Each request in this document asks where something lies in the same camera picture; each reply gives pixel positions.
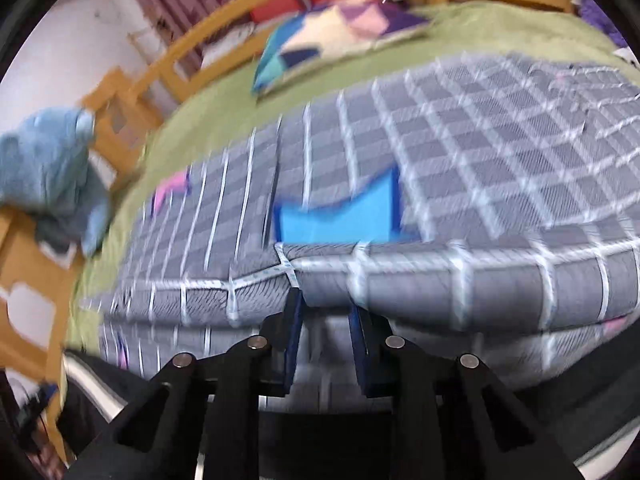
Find colourful patchwork pillow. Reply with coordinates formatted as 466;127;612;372
251;0;432;97

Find black pants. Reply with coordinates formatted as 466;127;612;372
56;347;640;480

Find red box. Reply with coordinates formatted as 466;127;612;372
250;0;351;23

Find grey checkered blanket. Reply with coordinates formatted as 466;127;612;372
75;52;640;396

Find wooden bed frame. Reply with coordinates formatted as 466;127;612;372
0;0;576;466

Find purple plush toy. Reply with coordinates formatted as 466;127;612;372
572;0;623;48

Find green bed sheet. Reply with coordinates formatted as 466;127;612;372
62;0;640;356

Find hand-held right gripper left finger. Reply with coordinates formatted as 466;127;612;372
65;287;306;480

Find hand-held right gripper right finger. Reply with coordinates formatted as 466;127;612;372
347;302;596;480

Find blue plush toy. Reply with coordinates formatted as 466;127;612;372
0;107;113;258

